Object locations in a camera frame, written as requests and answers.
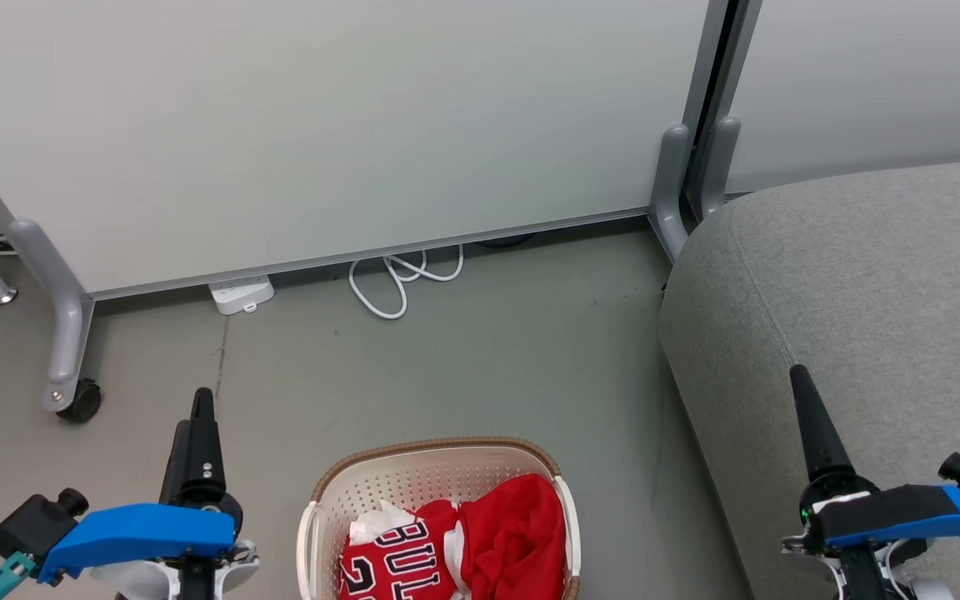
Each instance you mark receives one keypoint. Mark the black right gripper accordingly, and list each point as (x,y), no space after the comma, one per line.
(834,485)

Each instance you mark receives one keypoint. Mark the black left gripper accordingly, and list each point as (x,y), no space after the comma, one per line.
(234,521)

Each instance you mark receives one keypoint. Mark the red and white basketball jersey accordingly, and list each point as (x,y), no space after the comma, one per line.
(397,558)

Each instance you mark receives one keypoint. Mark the plain red shirt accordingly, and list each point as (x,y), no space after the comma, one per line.
(513,533)

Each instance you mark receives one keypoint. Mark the grey fabric sofa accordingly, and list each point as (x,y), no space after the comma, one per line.
(863,292)

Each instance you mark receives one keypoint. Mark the black caster wheel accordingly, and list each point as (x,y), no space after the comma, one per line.
(84,402)

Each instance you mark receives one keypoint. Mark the white power strip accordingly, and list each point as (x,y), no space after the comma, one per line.
(240,293)

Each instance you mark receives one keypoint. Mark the grey partition leg with caster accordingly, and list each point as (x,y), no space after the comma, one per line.
(67,325)

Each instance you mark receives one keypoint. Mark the cream plastic laundry basket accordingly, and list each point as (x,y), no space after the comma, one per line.
(413,479)

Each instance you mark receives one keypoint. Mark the narrow white partition panel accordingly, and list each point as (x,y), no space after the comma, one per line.
(863,83)

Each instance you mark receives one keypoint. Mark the wide white partition panel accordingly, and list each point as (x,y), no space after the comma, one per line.
(322,125)

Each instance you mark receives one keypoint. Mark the blue left camera mount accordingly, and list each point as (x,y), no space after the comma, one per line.
(142,533)

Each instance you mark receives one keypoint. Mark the blue black right camera mount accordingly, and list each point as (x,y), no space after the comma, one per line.
(942,517)

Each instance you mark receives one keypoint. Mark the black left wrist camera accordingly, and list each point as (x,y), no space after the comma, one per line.
(34,527)

